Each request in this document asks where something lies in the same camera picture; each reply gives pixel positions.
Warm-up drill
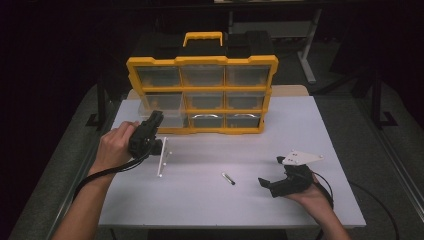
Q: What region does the person's right hand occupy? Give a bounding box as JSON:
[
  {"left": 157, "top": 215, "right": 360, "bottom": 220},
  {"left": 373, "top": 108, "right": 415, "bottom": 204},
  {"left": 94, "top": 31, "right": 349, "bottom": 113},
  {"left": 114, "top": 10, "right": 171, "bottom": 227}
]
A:
[{"left": 285, "top": 174, "right": 334, "bottom": 214}]

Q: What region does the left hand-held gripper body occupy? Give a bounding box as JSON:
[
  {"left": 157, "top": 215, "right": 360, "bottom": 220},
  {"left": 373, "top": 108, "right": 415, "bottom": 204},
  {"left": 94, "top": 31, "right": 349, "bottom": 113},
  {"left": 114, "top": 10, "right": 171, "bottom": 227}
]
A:
[{"left": 128, "top": 118, "right": 173, "bottom": 178}]

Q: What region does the white desk frame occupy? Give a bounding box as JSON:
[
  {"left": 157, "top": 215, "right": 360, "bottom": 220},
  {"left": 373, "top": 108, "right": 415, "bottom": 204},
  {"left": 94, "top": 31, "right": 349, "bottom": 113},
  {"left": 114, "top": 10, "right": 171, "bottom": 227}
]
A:
[{"left": 227, "top": 8, "right": 324, "bottom": 85}]

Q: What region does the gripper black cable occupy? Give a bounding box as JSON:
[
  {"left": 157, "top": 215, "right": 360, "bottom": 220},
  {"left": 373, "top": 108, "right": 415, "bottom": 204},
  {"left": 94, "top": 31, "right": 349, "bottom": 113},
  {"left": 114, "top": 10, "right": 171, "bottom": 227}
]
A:
[
  {"left": 72, "top": 145, "right": 152, "bottom": 202},
  {"left": 311, "top": 171, "right": 335, "bottom": 240}
]

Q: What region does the grey metal rail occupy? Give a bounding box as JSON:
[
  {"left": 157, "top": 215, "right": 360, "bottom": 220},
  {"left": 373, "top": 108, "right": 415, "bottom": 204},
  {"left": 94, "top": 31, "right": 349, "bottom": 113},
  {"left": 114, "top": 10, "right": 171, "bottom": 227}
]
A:
[
  {"left": 44, "top": 99, "right": 125, "bottom": 240},
  {"left": 354, "top": 98, "right": 424, "bottom": 214}
]

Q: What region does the black cable on floor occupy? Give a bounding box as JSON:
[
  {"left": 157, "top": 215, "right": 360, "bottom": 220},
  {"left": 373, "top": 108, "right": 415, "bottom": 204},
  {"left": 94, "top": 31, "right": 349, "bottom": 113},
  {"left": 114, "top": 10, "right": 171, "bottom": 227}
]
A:
[{"left": 349, "top": 181, "right": 400, "bottom": 240}]

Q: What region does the curved silver metal handle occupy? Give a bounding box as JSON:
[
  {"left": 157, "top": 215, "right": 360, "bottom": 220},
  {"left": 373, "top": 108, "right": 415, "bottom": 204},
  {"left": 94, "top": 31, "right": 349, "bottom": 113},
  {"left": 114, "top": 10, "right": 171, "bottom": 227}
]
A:
[
  {"left": 191, "top": 113, "right": 221, "bottom": 121},
  {"left": 230, "top": 112, "right": 261, "bottom": 120}
]

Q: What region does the person's left hand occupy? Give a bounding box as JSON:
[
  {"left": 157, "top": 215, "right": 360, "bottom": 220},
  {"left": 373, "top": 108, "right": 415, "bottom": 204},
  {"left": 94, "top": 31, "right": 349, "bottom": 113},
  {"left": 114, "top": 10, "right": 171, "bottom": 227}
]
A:
[{"left": 95, "top": 120, "right": 141, "bottom": 170}]

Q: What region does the beige wooden table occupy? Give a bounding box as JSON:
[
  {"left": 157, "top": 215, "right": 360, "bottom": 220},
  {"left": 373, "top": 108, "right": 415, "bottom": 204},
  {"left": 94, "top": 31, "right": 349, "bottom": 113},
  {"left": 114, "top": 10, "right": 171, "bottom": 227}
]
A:
[{"left": 127, "top": 84, "right": 311, "bottom": 101}]

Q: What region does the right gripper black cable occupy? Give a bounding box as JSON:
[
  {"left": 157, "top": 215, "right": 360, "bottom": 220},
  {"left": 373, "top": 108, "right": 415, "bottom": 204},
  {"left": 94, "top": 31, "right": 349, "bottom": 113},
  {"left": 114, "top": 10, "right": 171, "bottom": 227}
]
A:
[{"left": 311, "top": 171, "right": 335, "bottom": 240}]

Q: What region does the set of clear organizer drawers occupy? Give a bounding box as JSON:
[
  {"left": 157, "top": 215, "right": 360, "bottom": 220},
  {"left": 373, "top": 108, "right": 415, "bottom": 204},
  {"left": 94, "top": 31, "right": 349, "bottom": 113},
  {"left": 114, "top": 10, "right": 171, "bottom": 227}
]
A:
[{"left": 134, "top": 64, "right": 272, "bottom": 129}]

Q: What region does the clear plastic drawer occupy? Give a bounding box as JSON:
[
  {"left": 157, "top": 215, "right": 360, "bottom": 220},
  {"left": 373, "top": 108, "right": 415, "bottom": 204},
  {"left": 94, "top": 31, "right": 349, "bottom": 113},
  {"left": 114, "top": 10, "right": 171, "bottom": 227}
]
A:
[{"left": 138, "top": 92, "right": 187, "bottom": 130}]

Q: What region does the small metal screw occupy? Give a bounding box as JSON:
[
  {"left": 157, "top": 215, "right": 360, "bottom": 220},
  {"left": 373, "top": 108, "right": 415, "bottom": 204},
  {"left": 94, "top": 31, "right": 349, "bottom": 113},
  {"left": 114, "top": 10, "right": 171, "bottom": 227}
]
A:
[{"left": 221, "top": 171, "right": 236, "bottom": 186}]

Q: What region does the yellow and black organizer case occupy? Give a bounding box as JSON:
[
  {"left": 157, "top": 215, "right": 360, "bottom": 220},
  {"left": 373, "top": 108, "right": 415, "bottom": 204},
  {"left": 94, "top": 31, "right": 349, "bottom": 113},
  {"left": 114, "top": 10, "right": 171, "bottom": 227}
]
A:
[{"left": 126, "top": 31, "right": 280, "bottom": 135}]

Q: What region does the black metal stand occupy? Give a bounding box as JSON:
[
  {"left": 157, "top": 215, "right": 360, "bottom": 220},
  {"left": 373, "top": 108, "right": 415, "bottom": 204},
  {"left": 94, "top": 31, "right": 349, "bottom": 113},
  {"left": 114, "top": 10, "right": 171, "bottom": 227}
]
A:
[
  {"left": 85, "top": 81, "right": 113, "bottom": 130},
  {"left": 353, "top": 68, "right": 399, "bottom": 130}
]

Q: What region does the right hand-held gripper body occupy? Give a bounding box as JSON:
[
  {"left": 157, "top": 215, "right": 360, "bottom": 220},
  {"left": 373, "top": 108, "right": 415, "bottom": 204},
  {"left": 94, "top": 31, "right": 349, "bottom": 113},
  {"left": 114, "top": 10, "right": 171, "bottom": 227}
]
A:
[{"left": 268, "top": 149, "right": 325, "bottom": 199}]

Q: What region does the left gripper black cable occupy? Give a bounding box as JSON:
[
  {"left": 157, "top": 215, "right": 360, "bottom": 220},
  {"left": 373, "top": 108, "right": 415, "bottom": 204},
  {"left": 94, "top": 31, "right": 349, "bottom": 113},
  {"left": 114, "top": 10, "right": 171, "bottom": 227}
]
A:
[{"left": 72, "top": 145, "right": 152, "bottom": 202}]

